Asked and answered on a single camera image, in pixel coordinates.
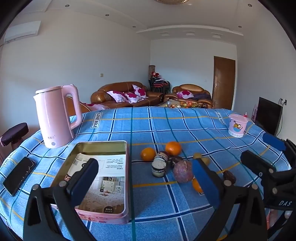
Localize stacked dark chairs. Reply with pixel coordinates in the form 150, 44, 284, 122
148, 77, 171, 94

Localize small striped jar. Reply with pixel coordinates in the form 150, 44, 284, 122
151, 159, 167, 178

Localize pink electric kettle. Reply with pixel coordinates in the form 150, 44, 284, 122
33, 84, 83, 149

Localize person's right hand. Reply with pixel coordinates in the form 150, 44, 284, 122
266, 208, 295, 231

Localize coffee table with snacks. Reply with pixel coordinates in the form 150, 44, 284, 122
158, 98, 201, 109

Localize brown leather armchair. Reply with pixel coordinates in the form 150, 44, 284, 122
172, 84, 213, 109

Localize blue plaid tablecloth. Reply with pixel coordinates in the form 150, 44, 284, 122
0, 107, 292, 241

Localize orange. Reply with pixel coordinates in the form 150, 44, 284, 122
192, 178, 204, 194
141, 147, 156, 162
165, 141, 182, 157

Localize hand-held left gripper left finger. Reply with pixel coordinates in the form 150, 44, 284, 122
23, 158, 99, 241

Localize layered cake slice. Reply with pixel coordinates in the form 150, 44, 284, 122
170, 156, 184, 167

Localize white wall air conditioner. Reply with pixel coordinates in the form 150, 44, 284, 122
4, 20, 41, 43

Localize pink cloth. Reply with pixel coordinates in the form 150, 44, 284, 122
85, 103, 110, 111

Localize long brown leather sofa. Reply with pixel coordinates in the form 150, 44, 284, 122
90, 81, 165, 109

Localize dark purple-brown round fruit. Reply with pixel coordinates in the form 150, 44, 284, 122
173, 160, 194, 184

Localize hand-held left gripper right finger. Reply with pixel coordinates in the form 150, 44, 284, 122
191, 158, 269, 241

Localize pink cartoon print cup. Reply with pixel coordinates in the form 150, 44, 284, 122
228, 113, 249, 138

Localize brown wooden door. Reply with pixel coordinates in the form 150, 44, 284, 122
212, 56, 236, 110

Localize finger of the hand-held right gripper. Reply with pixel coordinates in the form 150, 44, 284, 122
262, 133, 296, 171
240, 150, 281, 187

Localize black smartphone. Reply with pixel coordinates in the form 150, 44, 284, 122
3, 156, 37, 197

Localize pink metal tin box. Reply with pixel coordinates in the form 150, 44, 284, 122
50, 140, 129, 226

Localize stool with purple cushion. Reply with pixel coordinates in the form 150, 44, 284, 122
0, 122, 28, 149

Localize white red floral cushion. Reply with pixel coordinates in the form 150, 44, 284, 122
176, 90, 194, 98
106, 90, 129, 103
132, 85, 147, 98
124, 92, 144, 103

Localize black television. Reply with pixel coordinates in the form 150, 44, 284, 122
254, 97, 284, 136

